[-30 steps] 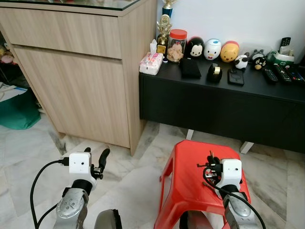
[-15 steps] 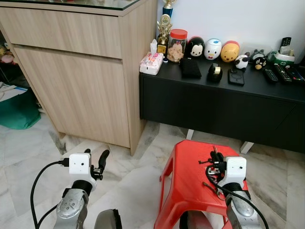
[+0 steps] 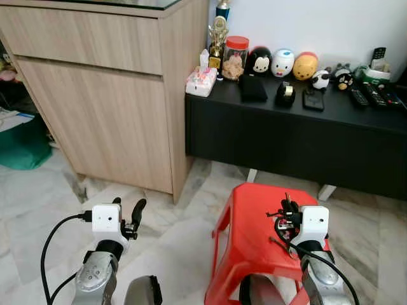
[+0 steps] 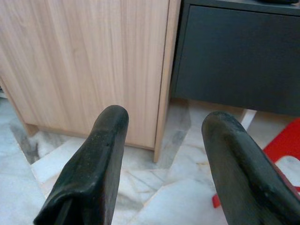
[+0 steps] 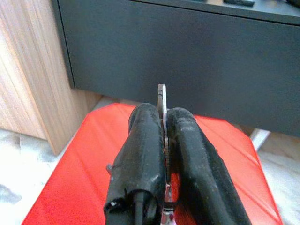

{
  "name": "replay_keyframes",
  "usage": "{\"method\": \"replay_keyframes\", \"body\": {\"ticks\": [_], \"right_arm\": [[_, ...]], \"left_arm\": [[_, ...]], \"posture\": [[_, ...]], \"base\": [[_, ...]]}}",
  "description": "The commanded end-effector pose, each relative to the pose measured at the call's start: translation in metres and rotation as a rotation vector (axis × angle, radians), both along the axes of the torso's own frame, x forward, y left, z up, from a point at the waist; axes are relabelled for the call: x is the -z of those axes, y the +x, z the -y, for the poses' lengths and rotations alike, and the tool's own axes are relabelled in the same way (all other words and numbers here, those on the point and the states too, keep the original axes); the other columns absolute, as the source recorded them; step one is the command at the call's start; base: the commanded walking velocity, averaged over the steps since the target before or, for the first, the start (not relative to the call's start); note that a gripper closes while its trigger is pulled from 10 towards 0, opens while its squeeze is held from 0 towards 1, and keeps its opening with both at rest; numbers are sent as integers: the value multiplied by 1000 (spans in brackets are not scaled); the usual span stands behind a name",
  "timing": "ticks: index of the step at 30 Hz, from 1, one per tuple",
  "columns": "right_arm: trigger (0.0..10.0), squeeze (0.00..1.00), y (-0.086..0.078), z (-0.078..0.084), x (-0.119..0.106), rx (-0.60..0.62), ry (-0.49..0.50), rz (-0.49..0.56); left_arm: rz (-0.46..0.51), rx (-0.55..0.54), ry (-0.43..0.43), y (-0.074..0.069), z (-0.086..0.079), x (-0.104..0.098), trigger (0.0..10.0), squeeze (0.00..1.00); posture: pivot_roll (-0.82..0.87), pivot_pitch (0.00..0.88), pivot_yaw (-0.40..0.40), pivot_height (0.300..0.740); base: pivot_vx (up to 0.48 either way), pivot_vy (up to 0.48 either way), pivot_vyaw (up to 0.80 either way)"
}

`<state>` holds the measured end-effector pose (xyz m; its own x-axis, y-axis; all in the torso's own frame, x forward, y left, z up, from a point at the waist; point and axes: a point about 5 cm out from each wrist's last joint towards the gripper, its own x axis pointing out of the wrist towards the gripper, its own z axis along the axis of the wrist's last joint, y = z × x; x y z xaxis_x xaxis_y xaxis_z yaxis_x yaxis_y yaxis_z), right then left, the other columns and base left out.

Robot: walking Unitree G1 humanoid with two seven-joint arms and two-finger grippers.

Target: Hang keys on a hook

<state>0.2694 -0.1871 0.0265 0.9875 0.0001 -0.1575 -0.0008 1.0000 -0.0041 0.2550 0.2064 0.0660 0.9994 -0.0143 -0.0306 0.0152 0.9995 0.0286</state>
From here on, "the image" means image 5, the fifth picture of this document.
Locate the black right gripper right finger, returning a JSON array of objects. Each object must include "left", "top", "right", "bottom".
[{"left": 166, "top": 107, "right": 253, "bottom": 225}]

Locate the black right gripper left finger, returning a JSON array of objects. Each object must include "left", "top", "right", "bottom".
[{"left": 104, "top": 103, "right": 166, "bottom": 225}]

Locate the silver key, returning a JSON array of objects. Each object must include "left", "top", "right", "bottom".
[{"left": 157, "top": 83, "right": 176, "bottom": 225}]

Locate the red plastic stool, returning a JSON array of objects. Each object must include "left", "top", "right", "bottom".
[{"left": 22, "top": 103, "right": 285, "bottom": 225}]

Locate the black low console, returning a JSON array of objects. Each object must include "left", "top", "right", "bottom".
[{"left": 51, "top": 0, "right": 300, "bottom": 138}]

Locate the light wood side panel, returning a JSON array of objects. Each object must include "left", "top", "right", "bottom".
[{"left": 0, "top": 0, "right": 102, "bottom": 156}]

